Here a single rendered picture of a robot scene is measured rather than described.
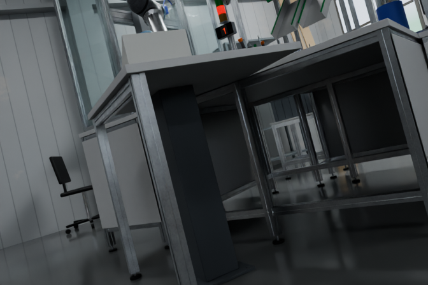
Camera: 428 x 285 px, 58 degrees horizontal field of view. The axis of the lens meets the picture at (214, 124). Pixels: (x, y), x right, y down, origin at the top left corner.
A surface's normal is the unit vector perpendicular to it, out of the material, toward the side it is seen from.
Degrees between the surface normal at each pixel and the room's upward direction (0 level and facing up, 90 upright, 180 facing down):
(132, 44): 90
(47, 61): 90
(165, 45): 90
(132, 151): 90
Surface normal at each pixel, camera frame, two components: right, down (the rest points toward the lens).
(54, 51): 0.42, -0.15
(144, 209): -0.58, 0.11
